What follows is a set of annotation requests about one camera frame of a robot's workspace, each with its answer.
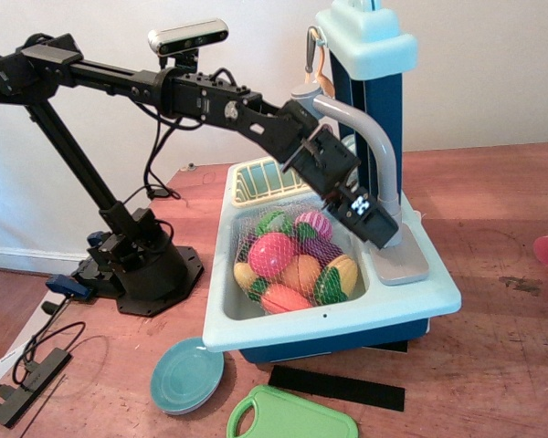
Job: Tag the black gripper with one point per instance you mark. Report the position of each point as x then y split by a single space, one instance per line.
325 163

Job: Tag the toy kitchen sink unit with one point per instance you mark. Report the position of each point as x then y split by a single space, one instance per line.
369 54

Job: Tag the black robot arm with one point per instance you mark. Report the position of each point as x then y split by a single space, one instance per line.
135 263

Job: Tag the grey toy faucet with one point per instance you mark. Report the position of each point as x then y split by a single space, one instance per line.
401 261

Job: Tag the green cutting board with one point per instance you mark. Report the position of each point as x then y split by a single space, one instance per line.
270 412

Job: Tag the blue clamp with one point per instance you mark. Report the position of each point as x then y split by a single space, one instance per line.
68 287

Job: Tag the black velcro strip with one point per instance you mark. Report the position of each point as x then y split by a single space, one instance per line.
341 388

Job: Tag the net bag of toy food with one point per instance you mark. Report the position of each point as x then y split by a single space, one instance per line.
288 258

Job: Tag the black usb hub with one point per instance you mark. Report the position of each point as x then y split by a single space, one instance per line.
16 400

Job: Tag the teal plate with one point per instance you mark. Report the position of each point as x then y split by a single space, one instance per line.
186 376

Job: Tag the cream dish rack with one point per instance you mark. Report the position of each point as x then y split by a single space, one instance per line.
262 181

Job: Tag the hanging toy utensils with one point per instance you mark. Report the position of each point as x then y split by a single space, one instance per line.
315 61

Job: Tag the grey depth camera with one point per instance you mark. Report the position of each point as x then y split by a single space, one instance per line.
165 43

